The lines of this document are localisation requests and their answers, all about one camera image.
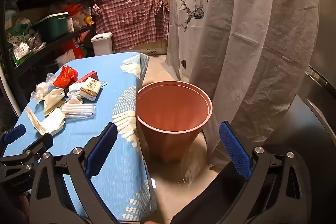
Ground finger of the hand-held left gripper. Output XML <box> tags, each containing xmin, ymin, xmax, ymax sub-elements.
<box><xmin>0</xmin><ymin>132</ymin><xmax>54</xmax><ymax>170</ymax></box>
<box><xmin>0</xmin><ymin>124</ymin><xmax>27</xmax><ymax>151</ymax></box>

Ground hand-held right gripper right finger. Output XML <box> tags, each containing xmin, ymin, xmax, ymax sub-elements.
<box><xmin>219</xmin><ymin>121</ymin><xmax>332</xmax><ymax>224</ymax></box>

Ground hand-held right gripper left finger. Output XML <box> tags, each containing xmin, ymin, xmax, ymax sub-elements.
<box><xmin>29</xmin><ymin>122</ymin><xmax>120</xmax><ymax>224</ymax></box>

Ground clear plastic tube package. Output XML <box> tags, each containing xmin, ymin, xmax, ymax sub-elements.
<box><xmin>61</xmin><ymin>103</ymin><xmax>96</xmax><ymax>119</ymax></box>

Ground pink plastic bin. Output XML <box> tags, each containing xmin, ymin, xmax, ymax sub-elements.
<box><xmin>136</xmin><ymin>80</ymin><xmax>213</xmax><ymax>165</ymax></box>

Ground white folded paper napkin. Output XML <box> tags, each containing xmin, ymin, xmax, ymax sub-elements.
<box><xmin>41</xmin><ymin>109</ymin><xmax>66</xmax><ymax>135</ymax></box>

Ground white tan-striped paper wrapper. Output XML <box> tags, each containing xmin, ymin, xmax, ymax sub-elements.
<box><xmin>26</xmin><ymin>108</ymin><xmax>46</xmax><ymax>135</ymax></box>

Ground beige paper wrapper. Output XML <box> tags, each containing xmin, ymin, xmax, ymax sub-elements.
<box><xmin>43</xmin><ymin>88</ymin><xmax>66</xmax><ymax>116</ymax></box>

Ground white paper packet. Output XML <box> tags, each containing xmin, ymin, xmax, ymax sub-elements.
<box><xmin>68</xmin><ymin>82</ymin><xmax>86</xmax><ymax>98</ymax></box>

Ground beige tissue packet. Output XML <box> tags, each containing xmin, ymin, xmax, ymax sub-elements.
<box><xmin>79</xmin><ymin>76</ymin><xmax>103</xmax><ymax>102</ymax></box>

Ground blue leaf-print tablecloth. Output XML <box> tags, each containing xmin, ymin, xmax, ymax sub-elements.
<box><xmin>1</xmin><ymin>52</ymin><xmax>158</xmax><ymax>222</ymax></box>

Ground red plastic bag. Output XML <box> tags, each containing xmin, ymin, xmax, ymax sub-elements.
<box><xmin>52</xmin><ymin>66</ymin><xmax>79</xmax><ymax>88</ymax></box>

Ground red cardboard box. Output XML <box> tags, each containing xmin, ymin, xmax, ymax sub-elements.
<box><xmin>76</xmin><ymin>71</ymin><xmax>99</xmax><ymax>83</ymax></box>

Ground green white food packet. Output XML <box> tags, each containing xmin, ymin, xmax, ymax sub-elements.
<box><xmin>8</xmin><ymin>43</ymin><xmax>32</xmax><ymax>67</ymax></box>

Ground white red-print box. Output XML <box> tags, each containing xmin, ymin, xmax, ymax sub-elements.
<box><xmin>55</xmin><ymin>49</ymin><xmax>75</xmax><ymax>67</ymax></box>

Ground clear bag of dark food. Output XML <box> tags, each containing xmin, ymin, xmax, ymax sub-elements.
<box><xmin>26</xmin><ymin>32</ymin><xmax>46</xmax><ymax>52</ymax></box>

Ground red orange bag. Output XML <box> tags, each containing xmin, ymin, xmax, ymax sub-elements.
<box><xmin>63</xmin><ymin>38</ymin><xmax>87</xmax><ymax>59</ymax></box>

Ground white lidded bin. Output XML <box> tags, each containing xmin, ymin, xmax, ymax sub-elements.
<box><xmin>91</xmin><ymin>32</ymin><xmax>113</xmax><ymax>57</ymax></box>

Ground grey nonwoven cloth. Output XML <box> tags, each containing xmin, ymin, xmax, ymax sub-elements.
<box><xmin>189</xmin><ymin>0</ymin><xmax>319</xmax><ymax>169</ymax></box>

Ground green storage box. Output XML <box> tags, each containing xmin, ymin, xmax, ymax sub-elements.
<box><xmin>33</xmin><ymin>12</ymin><xmax>69</xmax><ymax>42</ymax></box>

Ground beige vented kickboard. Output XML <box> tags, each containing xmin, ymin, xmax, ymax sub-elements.
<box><xmin>146</xmin><ymin>42</ymin><xmax>167</xmax><ymax>55</ymax></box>

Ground white deer-print curtain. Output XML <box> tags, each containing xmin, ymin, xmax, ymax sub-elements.
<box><xmin>167</xmin><ymin>0</ymin><xmax>219</xmax><ymax>83</ymax></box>

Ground red plaid shirt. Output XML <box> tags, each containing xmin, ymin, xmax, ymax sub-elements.
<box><xmin>92</xmin><ymin>0</ymin><xmax>170</xmax><ymax>52</ymax></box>

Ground red plastic bags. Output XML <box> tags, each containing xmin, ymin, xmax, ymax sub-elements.
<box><xmin>62</xmin><ymin>4</ymin><xmax>84</xmax><ymax>17</ymax></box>

